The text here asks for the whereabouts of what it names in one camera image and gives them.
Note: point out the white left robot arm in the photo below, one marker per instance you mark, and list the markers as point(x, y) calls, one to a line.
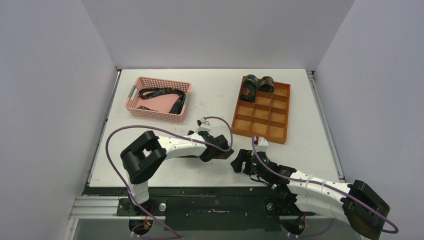
point(142, 158)

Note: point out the rolled dark grey tie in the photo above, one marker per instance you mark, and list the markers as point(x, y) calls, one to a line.
point(266, 84)

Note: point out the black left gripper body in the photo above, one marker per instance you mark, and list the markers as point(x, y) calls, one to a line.
point(206, 160)

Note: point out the wooden compartment tray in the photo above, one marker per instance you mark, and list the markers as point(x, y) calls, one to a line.
point(266, 117)

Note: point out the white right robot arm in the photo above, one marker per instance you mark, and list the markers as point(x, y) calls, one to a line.
point(354, 203)

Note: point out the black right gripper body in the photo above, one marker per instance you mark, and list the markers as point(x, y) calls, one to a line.
point(246, 160)

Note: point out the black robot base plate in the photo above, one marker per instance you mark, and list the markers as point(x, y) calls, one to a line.
point(209, 208)

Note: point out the rolled dark floral tie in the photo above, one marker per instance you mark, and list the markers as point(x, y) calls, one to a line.
point(248, 88)

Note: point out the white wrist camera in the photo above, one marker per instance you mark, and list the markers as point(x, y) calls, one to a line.
point(261, 145)
point(203, 126)

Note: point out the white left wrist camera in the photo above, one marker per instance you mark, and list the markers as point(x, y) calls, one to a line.
point(203, 126)

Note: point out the brown floral tie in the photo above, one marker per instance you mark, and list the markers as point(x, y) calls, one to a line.
point(190, 156)

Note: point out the pink perforated plastic basket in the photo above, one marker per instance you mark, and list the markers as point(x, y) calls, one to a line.
point(160, 99)

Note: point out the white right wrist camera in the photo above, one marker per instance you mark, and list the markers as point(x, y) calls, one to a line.
point(261, 145)

